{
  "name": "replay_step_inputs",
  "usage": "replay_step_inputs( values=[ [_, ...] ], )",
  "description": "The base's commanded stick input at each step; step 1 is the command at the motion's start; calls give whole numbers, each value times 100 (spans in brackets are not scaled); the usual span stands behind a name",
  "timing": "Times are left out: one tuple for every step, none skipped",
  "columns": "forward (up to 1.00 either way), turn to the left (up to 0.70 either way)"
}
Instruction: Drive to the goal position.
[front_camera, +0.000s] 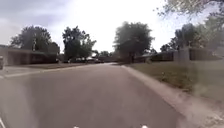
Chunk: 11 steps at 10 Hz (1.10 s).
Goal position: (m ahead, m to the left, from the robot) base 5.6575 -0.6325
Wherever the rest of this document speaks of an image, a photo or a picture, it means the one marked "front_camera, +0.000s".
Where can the grey asphalt road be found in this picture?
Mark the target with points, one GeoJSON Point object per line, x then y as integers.
{"type": "Point", "coordinates": [93, 96]}

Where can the grass strip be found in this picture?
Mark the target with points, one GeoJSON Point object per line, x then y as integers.
{"type": "Point", "coordinates": [50, 66]}

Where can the robot's own part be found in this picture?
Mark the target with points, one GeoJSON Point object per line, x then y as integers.
{"type": "Point", "coordinates": [144, 126]}
{"type": "Point", "coordinates": [76, 127]}

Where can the pale concrete kerb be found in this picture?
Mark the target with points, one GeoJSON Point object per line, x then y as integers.
{"type": "Point", "coordinates": [173, 97]}

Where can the low building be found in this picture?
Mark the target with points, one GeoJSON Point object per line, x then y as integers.
{"type": "Point", "coordinates": [23, 57]}
{"type": "Point", "coordinates": [196, 54]}

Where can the large round tree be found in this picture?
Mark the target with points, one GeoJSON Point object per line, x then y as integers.
{"type": "Point", "coordinates": [133, 38]}

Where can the grass verge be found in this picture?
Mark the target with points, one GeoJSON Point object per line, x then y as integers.
{"type": "Point", "coordinates": [173, 73]}

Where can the group of trees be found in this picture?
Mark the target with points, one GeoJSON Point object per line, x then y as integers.
{"type": "Point", "coordinates": [186, 35]}

